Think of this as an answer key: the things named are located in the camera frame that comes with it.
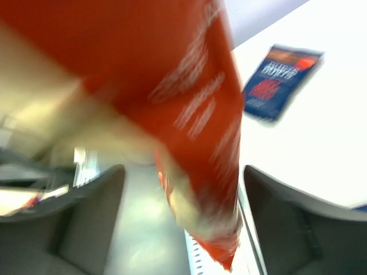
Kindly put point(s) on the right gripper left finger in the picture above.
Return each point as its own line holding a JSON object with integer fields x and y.
{"x": 69, "y": 234}

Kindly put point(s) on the cassava chips bag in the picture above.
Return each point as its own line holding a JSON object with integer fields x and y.
{"x": 154, "y": 79}

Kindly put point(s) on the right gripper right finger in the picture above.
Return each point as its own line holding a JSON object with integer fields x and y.
{"x": 292, "y": 232}

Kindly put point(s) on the blue Burts chilli bag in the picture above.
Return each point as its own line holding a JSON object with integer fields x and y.
{"x": 276, "y": 79}

